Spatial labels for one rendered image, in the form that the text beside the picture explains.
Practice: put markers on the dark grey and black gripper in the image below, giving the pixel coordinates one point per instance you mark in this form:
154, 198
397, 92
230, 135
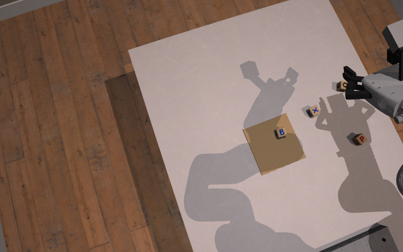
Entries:
382, 89

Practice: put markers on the tan square mat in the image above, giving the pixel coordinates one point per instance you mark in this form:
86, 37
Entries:
272, 153

